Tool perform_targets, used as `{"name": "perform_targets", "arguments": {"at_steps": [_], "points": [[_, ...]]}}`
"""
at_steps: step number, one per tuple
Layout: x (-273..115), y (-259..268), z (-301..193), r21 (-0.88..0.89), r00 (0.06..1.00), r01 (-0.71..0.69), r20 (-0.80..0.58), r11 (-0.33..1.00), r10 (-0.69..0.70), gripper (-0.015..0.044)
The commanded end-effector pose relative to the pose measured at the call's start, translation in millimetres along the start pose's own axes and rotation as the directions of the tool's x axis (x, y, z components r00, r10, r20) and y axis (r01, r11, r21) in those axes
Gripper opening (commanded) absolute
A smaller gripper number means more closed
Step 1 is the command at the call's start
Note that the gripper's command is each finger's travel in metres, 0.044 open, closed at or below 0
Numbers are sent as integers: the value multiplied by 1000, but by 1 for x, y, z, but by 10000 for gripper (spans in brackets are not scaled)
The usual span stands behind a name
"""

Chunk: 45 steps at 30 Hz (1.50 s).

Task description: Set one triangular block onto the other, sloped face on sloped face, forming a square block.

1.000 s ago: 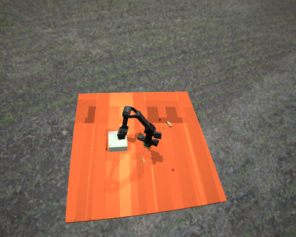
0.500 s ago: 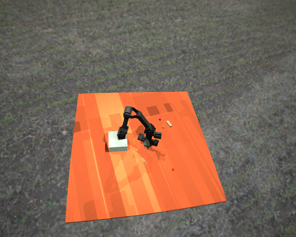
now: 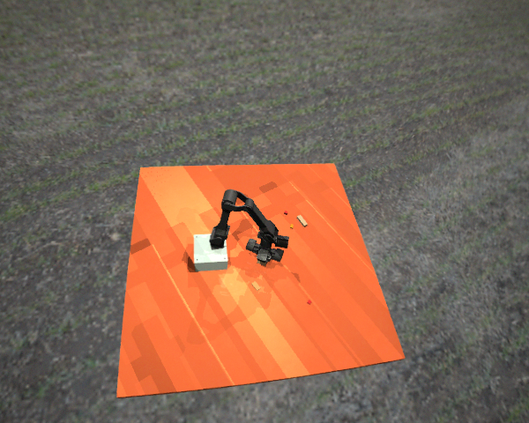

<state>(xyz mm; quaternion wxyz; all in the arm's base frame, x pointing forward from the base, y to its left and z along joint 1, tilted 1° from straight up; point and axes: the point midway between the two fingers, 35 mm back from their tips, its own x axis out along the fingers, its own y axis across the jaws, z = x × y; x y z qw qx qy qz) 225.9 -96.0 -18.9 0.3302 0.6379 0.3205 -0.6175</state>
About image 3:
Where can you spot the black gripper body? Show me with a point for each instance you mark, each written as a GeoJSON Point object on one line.
{"type": "Point", "coordinates": [277, 254]}

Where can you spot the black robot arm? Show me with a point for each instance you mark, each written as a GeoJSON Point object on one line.
{"type": "Point", "coordinates": [268, 231]}

